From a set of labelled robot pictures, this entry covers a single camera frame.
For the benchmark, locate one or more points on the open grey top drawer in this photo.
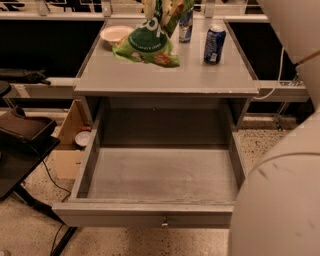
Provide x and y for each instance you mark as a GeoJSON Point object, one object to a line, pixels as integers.
{"type": "Point", "coordinates": [143, 164]}

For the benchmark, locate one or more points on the grey cabinet counter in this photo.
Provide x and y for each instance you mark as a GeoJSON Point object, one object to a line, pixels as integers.
{"type": "Point", "coordinates": [104, 74]}

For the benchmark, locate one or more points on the cardboard box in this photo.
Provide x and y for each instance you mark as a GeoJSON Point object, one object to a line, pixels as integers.
{"type": "Point", "coordinates": [68, 155]}

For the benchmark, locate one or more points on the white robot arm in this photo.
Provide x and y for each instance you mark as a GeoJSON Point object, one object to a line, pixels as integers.
{"type": "Point", "coordinates": [277, 211]}

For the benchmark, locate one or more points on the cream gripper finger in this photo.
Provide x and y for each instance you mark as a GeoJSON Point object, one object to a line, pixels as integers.
{"type": "Point", "coordinates": [149, 8]}
{"type": "Point", "coordinates": [167, 6]}

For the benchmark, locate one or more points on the dark blue soda can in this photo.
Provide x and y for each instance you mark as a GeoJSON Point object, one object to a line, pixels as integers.
{"type": "Point", "coordinates": [215, 38]}

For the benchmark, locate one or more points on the green rice chip bag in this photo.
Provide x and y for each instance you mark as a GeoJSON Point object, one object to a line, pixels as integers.
{"type": "Point", "coordinates": [150, 42]}

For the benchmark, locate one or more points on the black side table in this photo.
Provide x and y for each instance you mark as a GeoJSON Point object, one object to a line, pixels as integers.
{"type": "Point", "coordinates": [17, 162]}

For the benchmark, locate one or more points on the white bowl in box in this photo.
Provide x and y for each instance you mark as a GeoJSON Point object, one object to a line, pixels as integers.
{"type": "Point", "coordinates": [82, 138]}

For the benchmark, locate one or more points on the white bowl on counter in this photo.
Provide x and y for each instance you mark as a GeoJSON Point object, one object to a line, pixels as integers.
{"type": "Point", "coordinates": [114, 35]}

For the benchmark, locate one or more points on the silver blue energy drink can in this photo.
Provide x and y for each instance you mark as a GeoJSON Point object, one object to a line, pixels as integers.
{"type": "Point", "coordinates": [185, 27]}

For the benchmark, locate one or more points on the black tray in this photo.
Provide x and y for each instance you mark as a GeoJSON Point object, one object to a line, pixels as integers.
{"type": "Point", "coordinates": [16, 127]}

